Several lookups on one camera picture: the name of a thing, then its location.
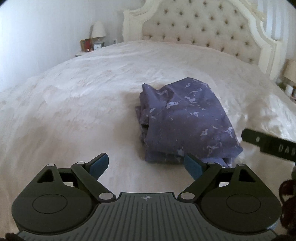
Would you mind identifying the white nightstand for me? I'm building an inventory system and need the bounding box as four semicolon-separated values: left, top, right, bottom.
75;51;92;57

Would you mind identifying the purple patterned hooded jacket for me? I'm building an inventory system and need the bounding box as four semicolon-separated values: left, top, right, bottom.
135;77;243;167

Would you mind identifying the white bed comforter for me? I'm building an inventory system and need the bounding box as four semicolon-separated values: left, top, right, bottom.
1;41;295;234

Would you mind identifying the red picture frame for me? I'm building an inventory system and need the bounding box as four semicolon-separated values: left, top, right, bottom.
80;38;93;52

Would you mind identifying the white table lamp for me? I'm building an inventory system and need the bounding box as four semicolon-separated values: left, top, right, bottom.
91;21;106;43

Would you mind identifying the small white alarm clock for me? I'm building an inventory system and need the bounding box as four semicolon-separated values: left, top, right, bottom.
93;42;104;50

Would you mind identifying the cream tufted headboard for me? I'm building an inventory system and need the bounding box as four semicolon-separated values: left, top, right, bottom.
122;1;284;80

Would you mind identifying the right bedside lamp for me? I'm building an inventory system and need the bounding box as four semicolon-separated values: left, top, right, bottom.
283;60;296;97

